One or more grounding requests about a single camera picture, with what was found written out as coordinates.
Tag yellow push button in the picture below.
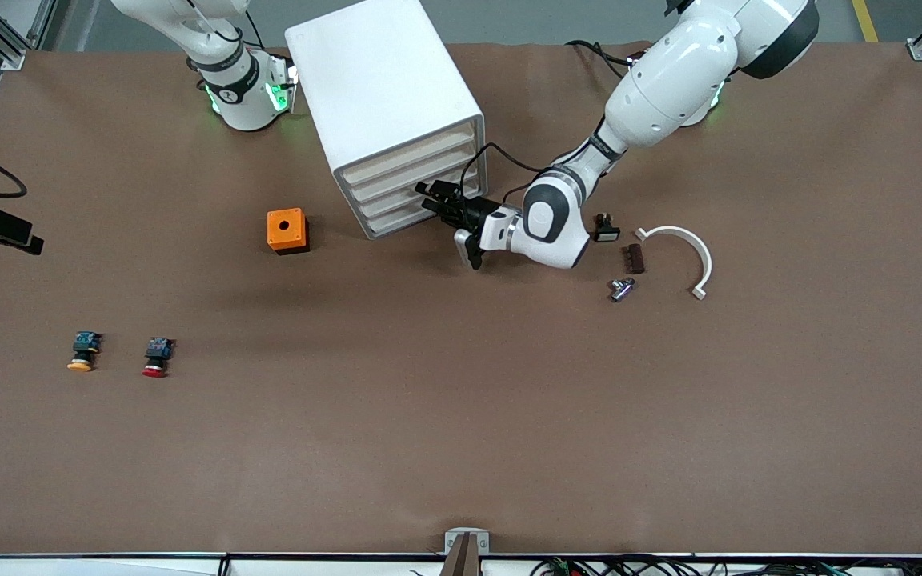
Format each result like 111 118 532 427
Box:
66 330 103 374

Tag red push button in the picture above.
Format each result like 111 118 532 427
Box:
141 336 176 378

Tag orange box with hole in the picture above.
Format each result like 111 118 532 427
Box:
267 208 310 255

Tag brown table cover sheet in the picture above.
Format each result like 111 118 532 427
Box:
0 40 922 558

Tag white curved pipe clamp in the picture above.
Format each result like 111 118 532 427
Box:
635 226 714 301

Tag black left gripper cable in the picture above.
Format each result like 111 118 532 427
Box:
459 142 546 207

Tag black arm base cable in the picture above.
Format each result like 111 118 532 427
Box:
565 38 639 81

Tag grey metal bracket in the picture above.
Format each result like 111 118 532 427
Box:
443 528 491 576

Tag white table edge rail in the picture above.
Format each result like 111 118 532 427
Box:
0 552 922 576

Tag dark tapered post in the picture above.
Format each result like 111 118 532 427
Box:
439 534 483 576

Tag black cable bundle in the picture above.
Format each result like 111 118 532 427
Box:
529 555 922 576

